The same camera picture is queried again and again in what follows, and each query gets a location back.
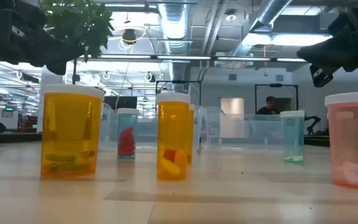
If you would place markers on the large white ball lower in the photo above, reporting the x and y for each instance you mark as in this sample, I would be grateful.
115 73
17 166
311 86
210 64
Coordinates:
70 133

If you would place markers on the black background rig frame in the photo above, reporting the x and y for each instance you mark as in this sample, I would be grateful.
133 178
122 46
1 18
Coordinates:
277 85
179 81

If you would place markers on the clear plastic bin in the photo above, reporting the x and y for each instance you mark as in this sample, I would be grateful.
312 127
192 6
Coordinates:
107 124
244 127

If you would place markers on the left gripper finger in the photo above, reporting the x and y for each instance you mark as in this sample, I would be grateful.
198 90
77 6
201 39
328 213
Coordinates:
56 68
51 51

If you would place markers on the small teal pill bottle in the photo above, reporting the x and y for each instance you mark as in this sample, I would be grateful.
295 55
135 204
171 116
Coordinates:
292 137

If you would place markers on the small white ball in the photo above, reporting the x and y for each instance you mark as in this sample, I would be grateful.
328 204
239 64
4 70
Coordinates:
126 137
172 133

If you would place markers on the green leafy plant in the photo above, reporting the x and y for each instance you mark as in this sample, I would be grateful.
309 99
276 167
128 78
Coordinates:
82 21

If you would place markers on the black aluminium table frame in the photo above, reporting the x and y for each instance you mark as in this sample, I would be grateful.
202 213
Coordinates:
11 138

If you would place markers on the silver ceiling duct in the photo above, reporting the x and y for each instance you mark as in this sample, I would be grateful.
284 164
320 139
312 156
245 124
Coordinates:
174 25

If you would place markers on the large pink pill bottle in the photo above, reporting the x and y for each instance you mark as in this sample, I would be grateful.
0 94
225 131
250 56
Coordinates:
351 140

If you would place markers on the dark background monitor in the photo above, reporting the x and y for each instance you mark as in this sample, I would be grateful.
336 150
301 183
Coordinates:
120 102

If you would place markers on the background black robot arm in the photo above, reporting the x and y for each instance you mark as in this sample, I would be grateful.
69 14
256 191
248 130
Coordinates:
312 119

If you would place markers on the hanging black ceiling camera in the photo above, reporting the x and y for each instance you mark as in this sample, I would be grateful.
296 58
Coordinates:
129 35

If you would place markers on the long ceiling light strip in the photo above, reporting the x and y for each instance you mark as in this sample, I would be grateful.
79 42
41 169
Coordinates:
182 58

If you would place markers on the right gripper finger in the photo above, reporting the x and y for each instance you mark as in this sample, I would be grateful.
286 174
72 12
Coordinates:
322 76
322 53

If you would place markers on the person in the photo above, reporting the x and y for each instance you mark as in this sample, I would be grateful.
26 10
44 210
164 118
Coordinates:
269 107

